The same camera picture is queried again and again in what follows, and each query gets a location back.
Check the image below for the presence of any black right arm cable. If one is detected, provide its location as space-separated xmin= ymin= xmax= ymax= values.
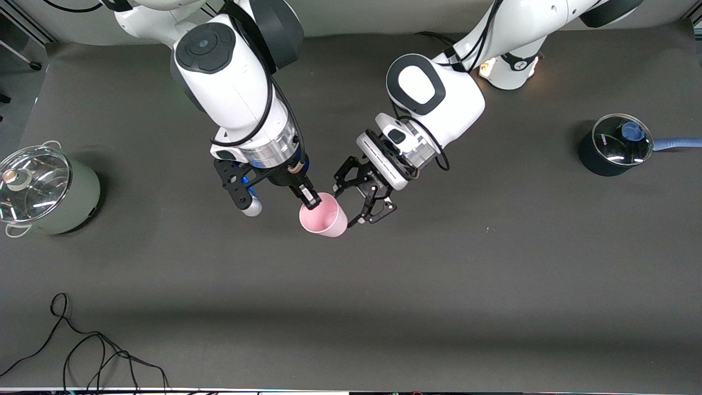
xmin=211 ymin=11 xmax=308 ymax=165

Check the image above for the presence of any glass lid with blue knob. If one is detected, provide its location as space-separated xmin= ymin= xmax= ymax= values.
xmin=592 ymin=114 xmax=654 ymax=166

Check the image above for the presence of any dark blue saucepan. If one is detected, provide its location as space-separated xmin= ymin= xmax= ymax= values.
xmin=579 ymin=114 xmax=702 ymax=177

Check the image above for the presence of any dark grey table mat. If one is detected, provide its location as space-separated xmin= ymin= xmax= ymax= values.
xmin=0 ymin=21 xmax=702 ymax=391

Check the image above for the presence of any thin black loose cable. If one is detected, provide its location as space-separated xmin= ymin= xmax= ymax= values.
xmin=0 ymin=292 xmax=169 ymax=392

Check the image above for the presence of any aluminium frame rail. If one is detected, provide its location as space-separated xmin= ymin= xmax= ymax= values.
xmin=0 ymin=5 xmax=58 ymax=44

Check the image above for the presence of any pale green cooking pot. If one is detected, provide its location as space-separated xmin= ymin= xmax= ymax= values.
xmin=0 ymin=141 xmax=102 ymax=238

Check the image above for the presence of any pink plastic cup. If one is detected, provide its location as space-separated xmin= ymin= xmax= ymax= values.
xmin=299 ymin=192 xmax=349 ymax=238

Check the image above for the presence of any black left arm base cable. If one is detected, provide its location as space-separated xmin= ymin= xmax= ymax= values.
xmin=415 ymin=31 xmax=467 ymax=55

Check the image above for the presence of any glass lid with steel knob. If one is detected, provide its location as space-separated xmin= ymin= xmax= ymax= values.
xmin=0 ymin=144 xmax=73 ymax=224

